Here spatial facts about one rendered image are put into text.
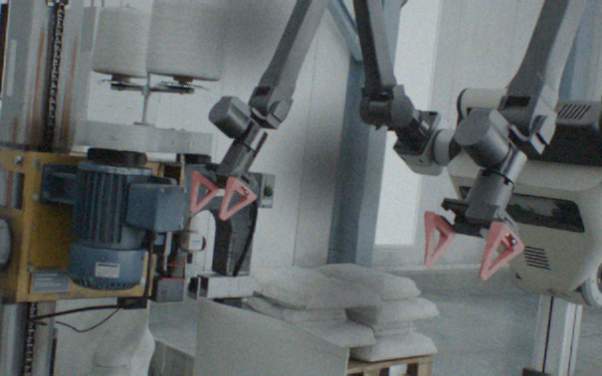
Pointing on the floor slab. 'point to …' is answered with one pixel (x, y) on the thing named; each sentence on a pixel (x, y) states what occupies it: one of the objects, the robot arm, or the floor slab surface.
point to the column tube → (25, 124)
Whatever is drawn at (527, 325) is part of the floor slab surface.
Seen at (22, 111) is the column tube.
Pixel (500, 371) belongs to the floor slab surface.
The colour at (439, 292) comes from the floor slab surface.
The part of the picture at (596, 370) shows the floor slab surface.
